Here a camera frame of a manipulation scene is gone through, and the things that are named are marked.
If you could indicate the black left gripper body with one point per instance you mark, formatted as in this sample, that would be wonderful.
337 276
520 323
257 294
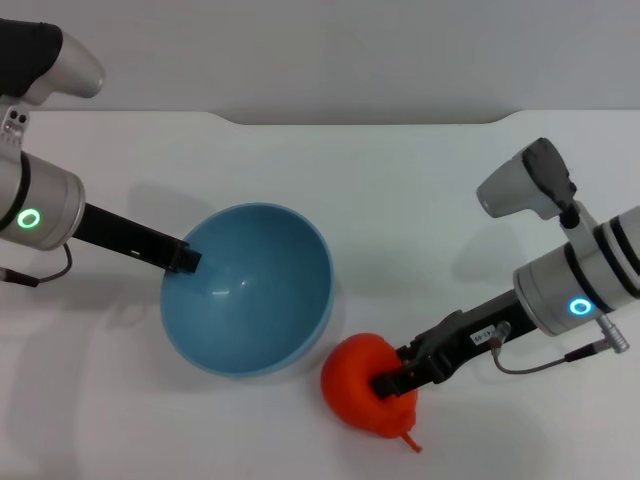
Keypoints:
125 237

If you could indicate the blue plastic bowl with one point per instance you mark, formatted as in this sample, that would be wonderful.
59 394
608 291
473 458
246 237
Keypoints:
250 290

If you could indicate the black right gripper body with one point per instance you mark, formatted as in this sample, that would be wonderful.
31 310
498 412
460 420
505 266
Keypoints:
465 340

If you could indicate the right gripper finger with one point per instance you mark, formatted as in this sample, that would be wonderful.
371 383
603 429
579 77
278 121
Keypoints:
395 382
412 352

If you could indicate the red toy pepper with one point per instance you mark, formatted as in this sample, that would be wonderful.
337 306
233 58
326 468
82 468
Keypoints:
350 385

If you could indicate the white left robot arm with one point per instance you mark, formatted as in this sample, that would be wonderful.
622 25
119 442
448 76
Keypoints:
40 200

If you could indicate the left wrist camera housing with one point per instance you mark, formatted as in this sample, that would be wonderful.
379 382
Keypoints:
55 60

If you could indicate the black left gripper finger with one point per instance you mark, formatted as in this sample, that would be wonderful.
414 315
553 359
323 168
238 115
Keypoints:
186 258

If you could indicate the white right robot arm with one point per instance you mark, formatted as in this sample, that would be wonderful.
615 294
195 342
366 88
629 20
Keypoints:
580 280

